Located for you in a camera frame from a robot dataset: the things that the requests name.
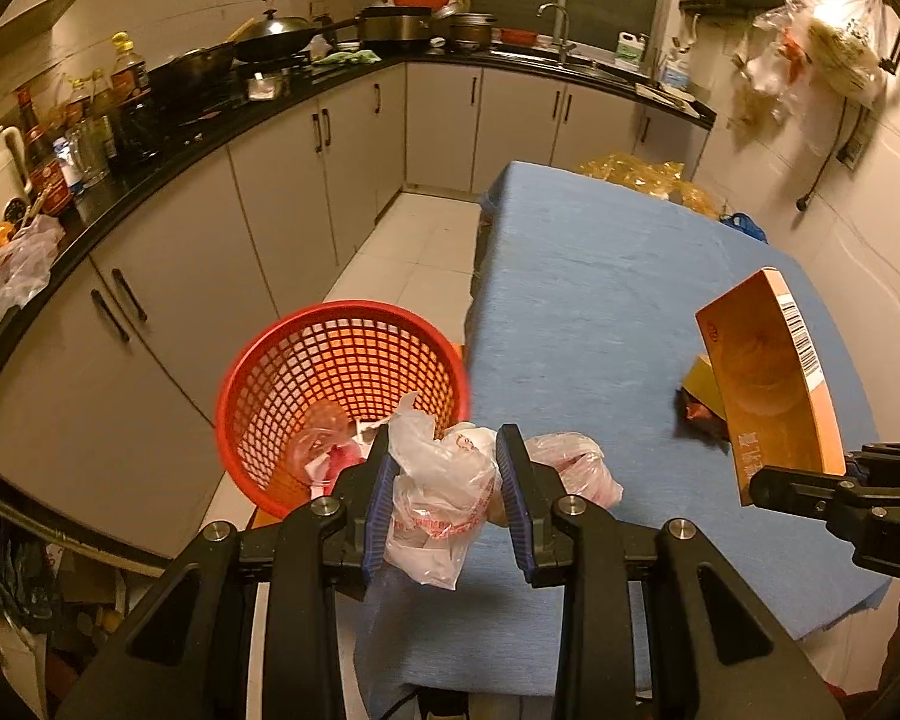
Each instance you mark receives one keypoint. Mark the cutting board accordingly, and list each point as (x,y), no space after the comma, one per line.
(667,96)

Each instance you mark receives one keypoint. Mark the green cloth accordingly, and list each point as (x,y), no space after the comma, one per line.
(349,58)

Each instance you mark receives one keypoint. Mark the gold box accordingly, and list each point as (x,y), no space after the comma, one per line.
(701,386)

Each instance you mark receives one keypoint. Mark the blue bag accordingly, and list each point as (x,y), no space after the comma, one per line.
(742,225)

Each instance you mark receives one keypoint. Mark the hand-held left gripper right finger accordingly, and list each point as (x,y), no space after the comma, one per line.
(511,499)

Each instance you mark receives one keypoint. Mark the black kitchen countertop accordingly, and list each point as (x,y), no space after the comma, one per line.
(157,161)

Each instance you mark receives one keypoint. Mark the black wall hook rack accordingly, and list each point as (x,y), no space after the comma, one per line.
(727,1)

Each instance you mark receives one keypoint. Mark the metal cooking pot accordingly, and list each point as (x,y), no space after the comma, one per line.
(472,31)

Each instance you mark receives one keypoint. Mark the orange fruit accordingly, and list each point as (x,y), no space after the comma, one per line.
(1,235)

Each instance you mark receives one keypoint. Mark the wall socket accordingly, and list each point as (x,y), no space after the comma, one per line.
(853,148)

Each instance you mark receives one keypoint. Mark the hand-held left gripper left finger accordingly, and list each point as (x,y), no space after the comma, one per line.
(375,499)

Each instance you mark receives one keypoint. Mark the clear plastic cup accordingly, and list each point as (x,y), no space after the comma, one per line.
(319,442)

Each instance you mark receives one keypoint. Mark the black wok with lid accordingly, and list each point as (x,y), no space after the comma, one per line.
(277,37)

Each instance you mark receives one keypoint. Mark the orange medicine box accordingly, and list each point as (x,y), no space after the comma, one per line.
(765,390)

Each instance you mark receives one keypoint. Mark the red white carton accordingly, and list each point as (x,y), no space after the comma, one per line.
(341,461)

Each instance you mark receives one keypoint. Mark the grey kitchen base cabinets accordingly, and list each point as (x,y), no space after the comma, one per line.
(285,187)

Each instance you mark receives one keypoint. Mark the black rice cooker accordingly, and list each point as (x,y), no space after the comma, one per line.
(394,26)

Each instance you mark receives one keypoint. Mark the bundle of plastic bags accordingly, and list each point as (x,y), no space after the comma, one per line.
(832,52)

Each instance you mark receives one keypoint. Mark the blue tablecloth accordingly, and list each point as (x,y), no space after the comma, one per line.
(585,277)

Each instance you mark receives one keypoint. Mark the white plastic bag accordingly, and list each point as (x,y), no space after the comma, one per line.
(435,495)

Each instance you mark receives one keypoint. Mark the row of sauce bottles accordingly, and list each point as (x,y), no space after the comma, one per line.
(120,97)

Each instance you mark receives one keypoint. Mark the yellow plastic bag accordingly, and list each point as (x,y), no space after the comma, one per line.
(645,176)

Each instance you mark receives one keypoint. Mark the black frying pan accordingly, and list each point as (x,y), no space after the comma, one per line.
(191,67)

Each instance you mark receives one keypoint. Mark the blue label detergent jug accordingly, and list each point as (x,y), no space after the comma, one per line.
(676,75)

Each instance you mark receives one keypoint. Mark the green label detergent jug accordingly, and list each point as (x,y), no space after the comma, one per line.
(631,52)

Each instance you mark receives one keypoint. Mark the chrome kitchen faucet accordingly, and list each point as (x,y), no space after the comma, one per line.
(562,22)

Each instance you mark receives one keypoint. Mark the red bowl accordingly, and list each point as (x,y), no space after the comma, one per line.
(519,36)

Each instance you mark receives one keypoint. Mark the clear plastic bag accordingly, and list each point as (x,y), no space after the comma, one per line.
(15,277)

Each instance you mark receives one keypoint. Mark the red plastic basket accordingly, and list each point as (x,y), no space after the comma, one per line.
(330,345)

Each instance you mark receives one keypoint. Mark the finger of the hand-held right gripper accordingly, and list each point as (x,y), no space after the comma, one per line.
(889,461)
(795,491)

